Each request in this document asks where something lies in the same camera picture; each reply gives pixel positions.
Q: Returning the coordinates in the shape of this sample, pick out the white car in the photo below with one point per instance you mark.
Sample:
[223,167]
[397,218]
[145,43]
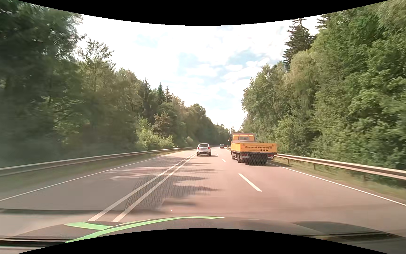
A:
[203,149]

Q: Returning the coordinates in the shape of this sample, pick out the yellow flatbed lorry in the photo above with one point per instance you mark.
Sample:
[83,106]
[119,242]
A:
[249,148]

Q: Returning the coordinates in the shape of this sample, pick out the road markings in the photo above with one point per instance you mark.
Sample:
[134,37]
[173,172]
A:
[249,182]

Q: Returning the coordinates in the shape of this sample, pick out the car's own bonnet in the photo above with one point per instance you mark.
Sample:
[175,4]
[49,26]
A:
[189,225]

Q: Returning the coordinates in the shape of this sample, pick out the grey asphalt road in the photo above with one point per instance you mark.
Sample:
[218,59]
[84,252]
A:
[287,197]

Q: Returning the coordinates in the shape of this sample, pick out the wood of green trees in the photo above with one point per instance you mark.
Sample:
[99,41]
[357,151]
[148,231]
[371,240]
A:
[48,95]
[358,91]

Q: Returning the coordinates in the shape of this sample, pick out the metal guard rail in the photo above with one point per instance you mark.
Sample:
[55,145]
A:
[347,165]
[65,162]

